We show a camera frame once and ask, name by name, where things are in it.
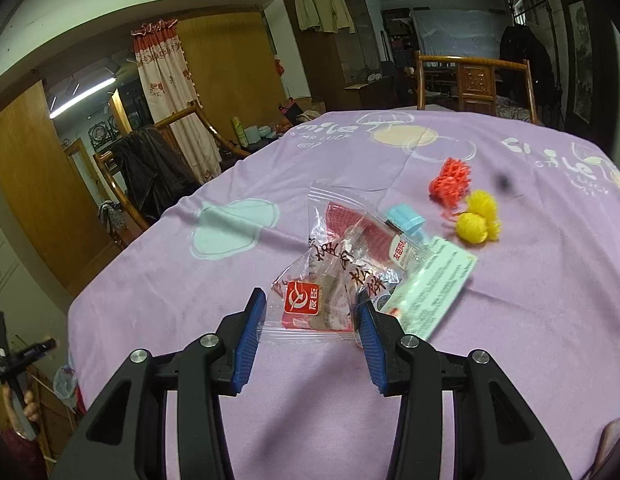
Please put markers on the yellow foam fruit net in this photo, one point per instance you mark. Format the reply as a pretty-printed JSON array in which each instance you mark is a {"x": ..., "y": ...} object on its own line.
[{"x": 480, "y": 222}]

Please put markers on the beige hanging jacket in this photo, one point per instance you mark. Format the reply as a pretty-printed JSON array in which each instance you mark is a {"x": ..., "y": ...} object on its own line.
[{"x": 324, "y": 15}]

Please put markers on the red foam fruit net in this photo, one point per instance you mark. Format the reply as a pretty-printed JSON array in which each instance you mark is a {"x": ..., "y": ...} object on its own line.
[{"x": 452, "y": 183}]

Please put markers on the wooden armchair with cushion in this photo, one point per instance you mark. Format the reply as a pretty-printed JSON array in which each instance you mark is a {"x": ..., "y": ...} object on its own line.
[{"x": 113, "y": 176}]

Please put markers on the wooden chair far side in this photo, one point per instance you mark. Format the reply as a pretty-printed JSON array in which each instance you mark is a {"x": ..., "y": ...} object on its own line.
[{"x": 476, "y": 82}]

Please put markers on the clear pastry wrapper bag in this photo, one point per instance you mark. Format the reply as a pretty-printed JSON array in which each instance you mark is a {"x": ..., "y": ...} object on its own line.
[{"x": 353, "y": 254}]

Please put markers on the person's left hand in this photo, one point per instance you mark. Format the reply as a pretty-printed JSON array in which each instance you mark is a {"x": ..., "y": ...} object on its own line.
[{"x": 27, "y": 404}]

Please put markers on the white green medicine box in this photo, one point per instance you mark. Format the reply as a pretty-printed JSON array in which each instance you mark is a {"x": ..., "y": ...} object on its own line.
[{"x": 421, "y": 301}]

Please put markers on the framed wall painting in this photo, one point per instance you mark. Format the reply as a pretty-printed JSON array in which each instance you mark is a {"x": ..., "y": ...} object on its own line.
[{"x": 583, "y": 61}]

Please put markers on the purple printed bedsheet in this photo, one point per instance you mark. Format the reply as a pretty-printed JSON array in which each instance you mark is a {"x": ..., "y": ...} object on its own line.
[{"x": 543, "y": 299}]

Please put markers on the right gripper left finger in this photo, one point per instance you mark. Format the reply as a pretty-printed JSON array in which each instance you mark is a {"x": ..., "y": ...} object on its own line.
[{"x": 124, "y": 433}]

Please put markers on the blue face mask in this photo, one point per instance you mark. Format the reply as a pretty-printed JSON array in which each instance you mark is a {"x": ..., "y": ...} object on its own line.
[{"x": 408, "y": 221}]

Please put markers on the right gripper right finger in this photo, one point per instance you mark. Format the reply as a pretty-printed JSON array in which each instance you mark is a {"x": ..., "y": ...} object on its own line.
[{"x": 496, "y": 435}]

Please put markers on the red patterned door curtain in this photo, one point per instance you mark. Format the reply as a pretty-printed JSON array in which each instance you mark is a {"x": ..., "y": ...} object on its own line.
[{"x": 169, "y": 88}]

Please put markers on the dark jacket on chair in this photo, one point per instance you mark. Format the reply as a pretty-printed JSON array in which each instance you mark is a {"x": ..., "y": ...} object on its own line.
[{"x": 155, "y": 176}]

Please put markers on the fluorescent ceiling light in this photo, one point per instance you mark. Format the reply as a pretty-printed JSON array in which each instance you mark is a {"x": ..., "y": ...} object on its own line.
[{"x": 57, "y": 111}]

